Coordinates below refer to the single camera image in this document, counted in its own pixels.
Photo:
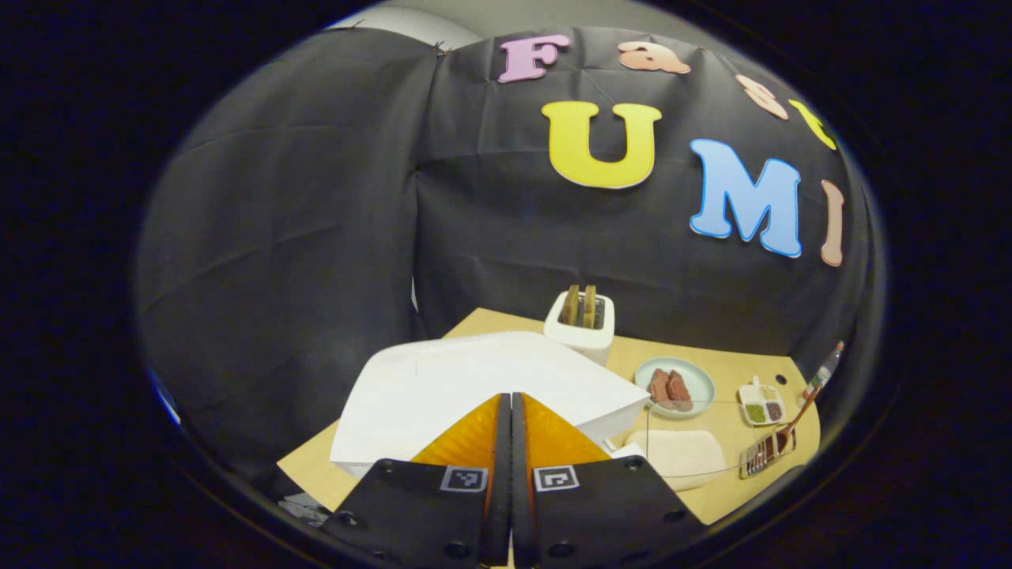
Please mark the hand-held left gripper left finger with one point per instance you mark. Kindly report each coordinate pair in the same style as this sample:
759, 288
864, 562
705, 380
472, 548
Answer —
419, 514

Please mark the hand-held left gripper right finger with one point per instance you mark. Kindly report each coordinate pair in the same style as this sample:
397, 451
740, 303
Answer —
609, 514

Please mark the glass rice dish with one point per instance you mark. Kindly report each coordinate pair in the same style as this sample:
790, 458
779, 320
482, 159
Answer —
680, 458

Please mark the white rice cooker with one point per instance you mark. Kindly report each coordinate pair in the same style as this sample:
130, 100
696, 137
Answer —
443, 379

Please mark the dark wooden spoon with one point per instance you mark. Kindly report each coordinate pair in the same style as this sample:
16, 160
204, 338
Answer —
798, 415

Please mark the red meat slice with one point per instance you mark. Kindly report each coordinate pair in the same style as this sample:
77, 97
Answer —
680, 391
658, 387

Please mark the pale green plate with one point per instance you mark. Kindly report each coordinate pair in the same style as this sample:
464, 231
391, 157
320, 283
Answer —
700, 383

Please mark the white toaster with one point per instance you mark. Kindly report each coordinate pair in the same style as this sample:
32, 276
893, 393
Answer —
581, 344

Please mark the white divided bean dish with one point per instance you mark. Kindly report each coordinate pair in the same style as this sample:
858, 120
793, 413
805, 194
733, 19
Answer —
761, 403

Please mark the brown toast slice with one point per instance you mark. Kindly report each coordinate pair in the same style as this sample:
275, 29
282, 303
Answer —
590, 307
570, 307

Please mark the clear plastic water bottle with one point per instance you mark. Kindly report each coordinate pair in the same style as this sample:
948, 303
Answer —
825, 371

